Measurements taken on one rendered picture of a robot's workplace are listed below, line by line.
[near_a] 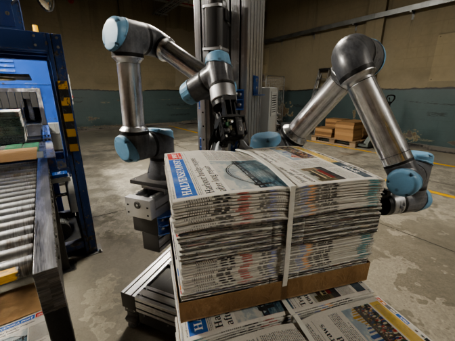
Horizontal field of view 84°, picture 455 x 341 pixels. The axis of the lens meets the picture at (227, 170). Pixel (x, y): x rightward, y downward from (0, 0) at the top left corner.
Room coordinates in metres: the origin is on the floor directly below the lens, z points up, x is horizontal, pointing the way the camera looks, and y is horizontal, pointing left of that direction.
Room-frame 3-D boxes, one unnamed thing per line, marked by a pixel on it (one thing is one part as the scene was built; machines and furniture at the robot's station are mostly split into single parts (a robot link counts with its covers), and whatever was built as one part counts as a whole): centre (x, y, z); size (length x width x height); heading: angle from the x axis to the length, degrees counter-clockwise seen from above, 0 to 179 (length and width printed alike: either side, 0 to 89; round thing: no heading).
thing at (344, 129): (6.42, -2.90, 0.28); 1.20 x 0.83 x 0.57; 35
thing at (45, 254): (1.05, 0.82, 0.74); 1.34 x 0.05 x 0.12; 35
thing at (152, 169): (1.17, 0.31, 0.87); 0.15 x 0.15 x 0.10
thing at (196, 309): (0.48, 0.04, 0.86); 0.29 x 0.16 x 0.04; 16
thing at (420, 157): (0.73, -0.57, 0.98); 0.11 x 0.08 x 0.11; 135
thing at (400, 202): (0.72, -0.50, 0.88); 0.08 x 0.05 x 0.08; 15
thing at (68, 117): (1.70, 1.05, 1.05); 0.05 x 0.05 x 0.45; 35
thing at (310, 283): (0.54, -0.17, 0.86); 0.29 x 0.16 x 0.04; 16
